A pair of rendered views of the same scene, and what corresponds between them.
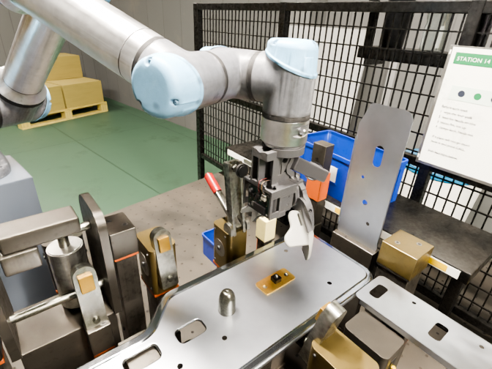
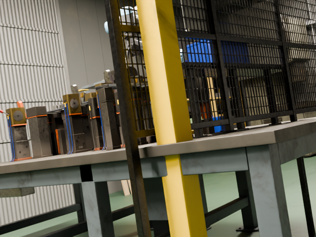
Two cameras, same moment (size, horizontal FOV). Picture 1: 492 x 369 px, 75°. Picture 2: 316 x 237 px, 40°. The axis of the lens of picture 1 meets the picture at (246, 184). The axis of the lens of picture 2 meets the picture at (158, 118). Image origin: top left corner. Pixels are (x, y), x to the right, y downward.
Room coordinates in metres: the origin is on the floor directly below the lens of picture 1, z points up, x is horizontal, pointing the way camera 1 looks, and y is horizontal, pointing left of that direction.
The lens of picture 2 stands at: (0.30, -2.48, 0.74)
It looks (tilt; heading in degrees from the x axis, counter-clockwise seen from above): 2 degrees up; 83
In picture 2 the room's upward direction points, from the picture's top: 8 degrees counter-clockwise
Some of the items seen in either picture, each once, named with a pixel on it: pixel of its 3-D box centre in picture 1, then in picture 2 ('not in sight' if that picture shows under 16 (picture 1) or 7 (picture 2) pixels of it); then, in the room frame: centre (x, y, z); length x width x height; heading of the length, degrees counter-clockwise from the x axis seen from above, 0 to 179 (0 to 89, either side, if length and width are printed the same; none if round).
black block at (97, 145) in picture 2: not in sight; (96, 124); (0.24, -0.04, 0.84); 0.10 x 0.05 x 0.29; 40
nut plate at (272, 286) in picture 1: (275, 279); not in sight; (0.51, -0.07, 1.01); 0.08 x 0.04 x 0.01; 130
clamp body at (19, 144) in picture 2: not in sight; (16, 134); (-0.31, 0.61, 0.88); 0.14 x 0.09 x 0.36; 40
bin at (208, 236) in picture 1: (220, 244); (217, 124); (0.96, 0.08, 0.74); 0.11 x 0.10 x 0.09; 130
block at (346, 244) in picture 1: (344, 284); not in sight; (0.67, -0.28, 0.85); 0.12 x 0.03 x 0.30; 40
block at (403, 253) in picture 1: (388, 302); not in sight; (0.59, -0.37, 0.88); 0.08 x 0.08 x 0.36; 40
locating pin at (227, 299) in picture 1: (226, 302); not in sight; (0.43, 0.02, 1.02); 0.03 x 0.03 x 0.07
